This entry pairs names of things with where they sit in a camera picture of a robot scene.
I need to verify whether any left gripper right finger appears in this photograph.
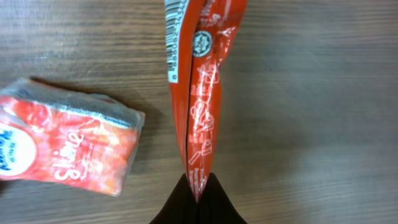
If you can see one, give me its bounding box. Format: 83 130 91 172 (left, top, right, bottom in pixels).
197 173 247 224

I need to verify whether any red tissue packet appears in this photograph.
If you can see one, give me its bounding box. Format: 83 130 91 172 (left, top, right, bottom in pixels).
1 79 145 197

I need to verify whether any red sachet stick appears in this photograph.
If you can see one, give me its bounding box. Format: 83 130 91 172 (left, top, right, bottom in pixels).
164 0 247 200

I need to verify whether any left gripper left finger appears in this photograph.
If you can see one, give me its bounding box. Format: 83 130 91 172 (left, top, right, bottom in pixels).
150 174 197 224

